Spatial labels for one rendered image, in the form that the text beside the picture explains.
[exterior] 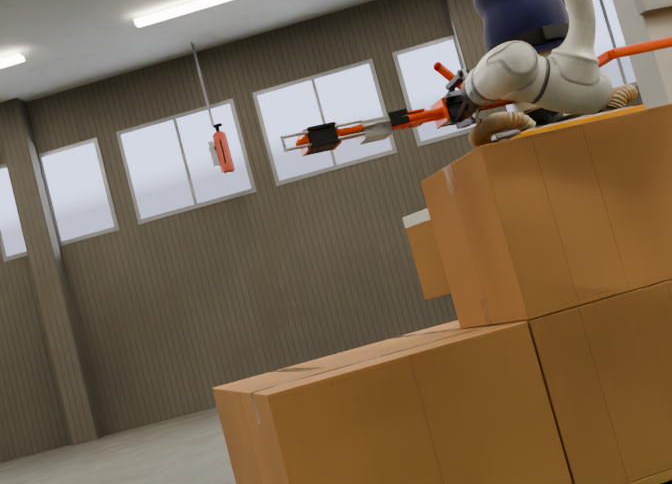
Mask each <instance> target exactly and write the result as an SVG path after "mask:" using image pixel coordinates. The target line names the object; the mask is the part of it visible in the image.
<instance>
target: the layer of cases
mask: <svg viewBox="0 0 672 484"><path fill-rule="evenodd" d="M213 393H214V397H215V401H216V405H217V409H218V413H219V417H220V421H221V425H222V429H223V433H224V437H225V441H226V445H227V449H228V453H229V457H230V461H231V465H232V470H233V474H234V478H235V482H236V484H629V483H632V482H635V481H637V480H640V479H643V478H646V477H649V476H652V475H655V474H658V473H660V472H663V471H666V470H669V469H672V280H669V281H665V282H662V283H658V284H655V285H651V286H648V287H644V288H640V289H637V290H633V291H630V292H626V293H623V294H619V295H616V296H612V297H609V298H605V299H602V300H598V301H595V302H591V303H588V304H584V305H581V306H577V307H574V308H570V309H567V310H563V311H559V312H556V313H552V314H549V315H545V316H542V317H538V318H535V319H531V320H526V321H518V322H511V323H504V324H496V325H489V326H481V327H474V328H466V329H461V328H460V325H459V322H458V320H456V321H453V322H450V323H445V324H442V325H438V326H434V327H431V328H427V329H424V330H420V331H416V332H413V333H409V334H406V335H402V336H398V337H395V338H391V339H387V340H384V341H380V342H377V343H373V344H369V345H366V346H362V347H359V348H355V349H351V350H348V351H344V352H340V353H337V354H333V355H330V356H326V357H322V358H319V359H315V360H312V361H308V362H304V363H301V364H297V365H293V366H290V367H286V368H283V369H279V370H275V371H272V372H268V373H265V374H261V375H257V376H254V377H250V378H246V379H243V380H239V381H236V382H232V383H228V384H225V385H221V386H218V387H214V388H213Z"/></svg>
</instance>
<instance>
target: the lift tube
mask: <svg viewBox="0 0 672 484"><path fill-rule="evenodd" d="M473 5H474V8H475V9H476V11H477V13H478V14H479V16H480V17H481V19H482V22H483V39H484V45H485V48H486V51H487V52H488V50H489V49H490V48H492V47H493V46H494V45H496V44H498V43H499V42H501V41H503V40H505V39H507V38H510V37H512V36H514V35H517V34H519V33H522V32H525V31H528V30H531V29H535V28H538V27H542V26H547V25H552V24H560V23H566V24H569V15H568V11H567V9H566V7H565V4H564V2H563V1H562V0H473ZM563 42H564V40H557V41H552V42H547V43H543V44H540V45H536V46H533V48H534V49H535V51H536V52H537V54H539V53H542V52H546V51H551V50H553V49H555V48H557V47H559V46H560V45H561V44H562V43H563Z"/></svg>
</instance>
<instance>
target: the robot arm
mask: <svg viewBox="0 0 672 484"><path fill-rule="evenodd" d="M564 1H565V4H566V7H567V11H568V15H569V30H568V34H567V36H566V39H565V40H564V42H563V43H562V44H561V45H560V46H559V47H557V48H555V49H553V50H552V52H551V54H550V55H549V56H548V57H543V56H540V55H538V54H537V52H536V51H535V49H534V48H533V47H532V46H531V45H530V44H528V43H526V42H523V41H509V42H505V43H503V44H500V45H498V46H497V47H495V48H493V49H492V50H490V51H489V52H488V53H487V54H486V55H485V56H484V57H483V58H482V59H481V60H480V61H479V63H478V65H477V66H476V67H475V68H474V69H473V70H471V71H470V72H469V69H468V68H465V69H460V70H458V71H457V74H456V76H455V77H454V78H453V79H452V80H451V81H450V82H449V83H448V84H447V85H446V90H448V93H447V94H446V95H445V96H444V99H445V98H447V97H454V96H459V95H461V96H462V99H463V103H462V105H461V106H460V107H461V108H460V110H459V111H458V113H457V114H456V115H455V117H454V118H450V121H449V122H447V123H446V124H445V125H448V124H451V125H452V126H453V125H456V127H457V129H461V128H466V127H468V126H470V125H472V124H477V123H482V122H483V119H482V118H481V117H480V115H479V112H480V111H481V108H482V107H484V106H485V105H489V104H494V103H495V102H497V101H498V100H500V99H501V100H511V101H521V102H527V103H531V104H534V105H537V106H540V107H542V108H544V109H547V110H551V111H555V112H559V113H565V114H574V115H589V114H594V113H597V112H598V111H600V110H602V109H603V108H605V107H606V105H607V104H608V102H609V101H610V99H611V96H612V92H613V87H612V82H611V80H610V79H609V77H608V76H607V74H606V73H605V72H603V71H601V70H600V69H599V60H598V59H597V57H596V55H595V52H594V44H595V35H596V16H595V9H594V4H593V0H564ZM462 82H463V83H462ZM461 83H462V85H461V89H460V90H456V91H455V88H457V87H458V86H459V85H460V84H461ZM470 112H472V113H473V115H472V116H470V117H469V118H468V119H466V118H467V116H468V115H469V114H470ZM465 119H466V120H465Z"/></svg>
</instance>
